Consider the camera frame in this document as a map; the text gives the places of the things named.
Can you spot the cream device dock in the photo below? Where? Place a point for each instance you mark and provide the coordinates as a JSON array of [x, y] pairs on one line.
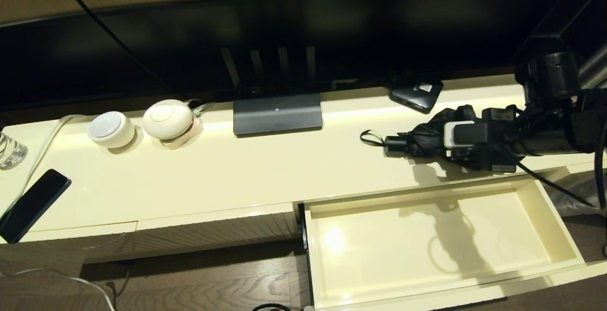
[[190, 138]]

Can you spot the black umbrella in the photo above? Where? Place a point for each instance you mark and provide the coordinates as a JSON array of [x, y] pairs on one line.
[[422, 135]]

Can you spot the black smartphone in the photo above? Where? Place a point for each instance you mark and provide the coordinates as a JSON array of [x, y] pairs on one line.
[[33, 204]]

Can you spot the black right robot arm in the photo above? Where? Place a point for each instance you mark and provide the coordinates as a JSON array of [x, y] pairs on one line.
[[545, 138]]

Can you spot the black set-top box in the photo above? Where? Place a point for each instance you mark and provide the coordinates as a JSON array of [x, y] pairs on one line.
[[411, 98]]

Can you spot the wide cream ribbed cabinet door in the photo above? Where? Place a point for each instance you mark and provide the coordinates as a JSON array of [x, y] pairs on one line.
[[213, 233]]

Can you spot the white dome shaped device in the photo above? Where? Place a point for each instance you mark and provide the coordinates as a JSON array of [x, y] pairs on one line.
[[166, 119]]

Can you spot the silver grey wrist camera box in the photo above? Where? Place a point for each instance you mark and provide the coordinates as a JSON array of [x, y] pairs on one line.
[[450, 135]]

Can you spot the black flat screen television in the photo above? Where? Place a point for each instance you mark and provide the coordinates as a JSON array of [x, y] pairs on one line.
[[332, 31]]

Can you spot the small white round speaker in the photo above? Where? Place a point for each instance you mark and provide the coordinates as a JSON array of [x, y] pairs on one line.
[[111, 130]]

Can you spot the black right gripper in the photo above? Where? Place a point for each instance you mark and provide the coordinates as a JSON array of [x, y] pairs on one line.
[[502, 135]]

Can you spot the narrow cream ribbed cabinet door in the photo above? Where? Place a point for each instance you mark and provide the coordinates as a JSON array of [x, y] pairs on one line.
[[95, 244]]

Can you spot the cream ribbed cabinet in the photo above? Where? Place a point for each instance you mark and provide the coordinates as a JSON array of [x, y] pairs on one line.
[[237, 173]]

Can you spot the grey television base plate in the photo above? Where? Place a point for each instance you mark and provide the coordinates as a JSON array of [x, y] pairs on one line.
[[277, 114]]

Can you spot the clear drinking glass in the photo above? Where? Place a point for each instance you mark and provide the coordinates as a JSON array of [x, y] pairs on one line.
[[12, 152]]

